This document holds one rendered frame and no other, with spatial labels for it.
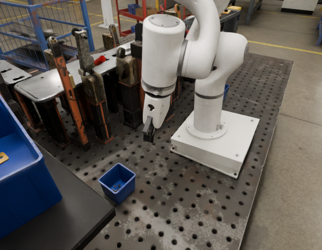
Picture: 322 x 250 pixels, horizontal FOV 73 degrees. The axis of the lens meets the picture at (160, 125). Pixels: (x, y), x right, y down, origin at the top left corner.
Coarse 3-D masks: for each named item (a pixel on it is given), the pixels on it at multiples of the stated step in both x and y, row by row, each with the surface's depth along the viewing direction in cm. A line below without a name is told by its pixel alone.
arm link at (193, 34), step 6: (216, 0) 65; (222, 0) 66; (228, 0) 67; (216, 6) 67; (222, 6) 67; (192, 24) 75; (192, 30) 74; (198, 30) 74; (186, 36) 79; (192, 36) 75; (198, 36) 75
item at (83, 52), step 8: (72, 32) 76; (80, 32) 75; (80, 40) 76; (80, 48) 78; (88, 48) 80; (80, 56) 80; (88, 56) 82; (80, 64) 83; (88, 64) 85; (88, 72) 88
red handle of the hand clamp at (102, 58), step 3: (99, 57) 75; (102, 57) 75; (96, 60) 77; (99, 60) 75; (102, 60) 75; (105, 60) 76; (93, 63) 79; (96, 63) 78; (99, 63) 77; (87, 66) 83; (90, 66) 82; (93, 66) 80; (87, 69) 84
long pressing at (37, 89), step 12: (108, 60) 109; (48, 72) 98; (72, 72) 98; (108, 72) 101; (24, 84) 90; (36, 84) 90; (48, 84) 90; (60, 84) 90; (36, 96) 83; (48, 96) 82
